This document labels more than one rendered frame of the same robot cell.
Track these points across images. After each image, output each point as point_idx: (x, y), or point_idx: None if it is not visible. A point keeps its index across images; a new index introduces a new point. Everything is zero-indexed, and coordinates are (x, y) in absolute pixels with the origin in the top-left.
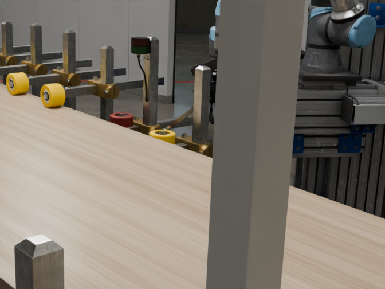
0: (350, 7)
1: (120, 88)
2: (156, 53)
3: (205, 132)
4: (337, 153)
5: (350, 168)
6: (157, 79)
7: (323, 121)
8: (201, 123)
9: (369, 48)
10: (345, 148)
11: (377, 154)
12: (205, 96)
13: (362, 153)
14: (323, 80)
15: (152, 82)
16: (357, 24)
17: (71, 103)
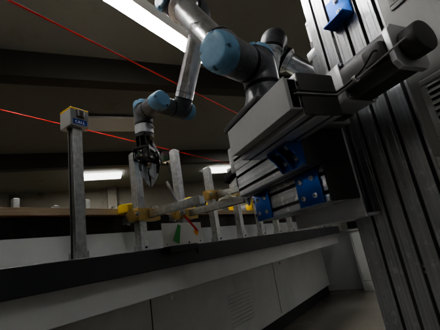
0: (201, 39)
1: (225, 193)
2: (173, 158)
3: (135, 199)
4: (341, 214)
5: (397, 241)
6: (176, 175)
7: (260, 170)
8: (131, 193)
9: (348, 52)
10: (303, 200)
11: (438, 207)
12: (132, 172)
13: (407, 211)
14: (233, 124)
15: (173, 177)
16: (200, 50)
17: (236, 212)
